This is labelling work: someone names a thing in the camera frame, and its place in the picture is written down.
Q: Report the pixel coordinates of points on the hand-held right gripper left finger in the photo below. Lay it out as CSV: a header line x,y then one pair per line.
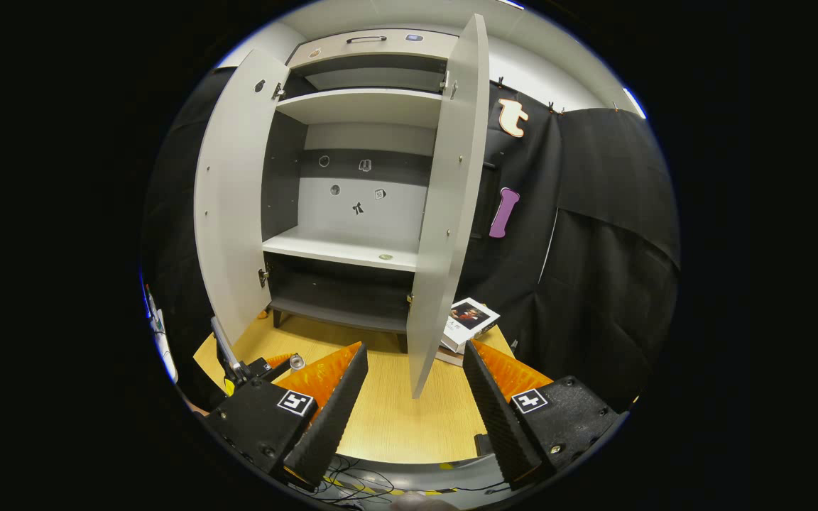
x,y
331,419

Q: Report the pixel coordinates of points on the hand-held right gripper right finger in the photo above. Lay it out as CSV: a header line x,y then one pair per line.
x,y
494,419

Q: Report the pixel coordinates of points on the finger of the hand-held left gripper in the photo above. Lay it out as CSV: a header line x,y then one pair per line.
x,y
280,360

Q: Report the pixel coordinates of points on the green label plastic bottle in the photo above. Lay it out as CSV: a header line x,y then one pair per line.
x,y
297,362

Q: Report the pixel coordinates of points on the beige cabinet door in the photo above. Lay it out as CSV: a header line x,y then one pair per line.
x,y
235,199
448,213

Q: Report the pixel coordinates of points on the white cabinet shelf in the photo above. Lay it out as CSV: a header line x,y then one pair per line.
x,y
338,248
359,106

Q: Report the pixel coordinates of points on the beige and grey cabinet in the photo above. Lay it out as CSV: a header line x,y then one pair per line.
x,y
281,170

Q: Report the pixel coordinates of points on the beige cabinet drawer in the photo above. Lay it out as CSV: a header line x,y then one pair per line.
x,y
380,51

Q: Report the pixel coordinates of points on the white keyboard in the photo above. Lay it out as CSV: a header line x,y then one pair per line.
x,y
160,333

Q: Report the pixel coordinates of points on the white photo book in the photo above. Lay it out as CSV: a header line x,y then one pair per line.
x,y
469,323

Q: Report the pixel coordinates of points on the black backdrop cloth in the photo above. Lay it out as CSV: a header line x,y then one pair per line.
x,y
593,270

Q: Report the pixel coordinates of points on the narrow ceiling light panel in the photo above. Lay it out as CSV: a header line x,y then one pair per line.
x,y
634,103

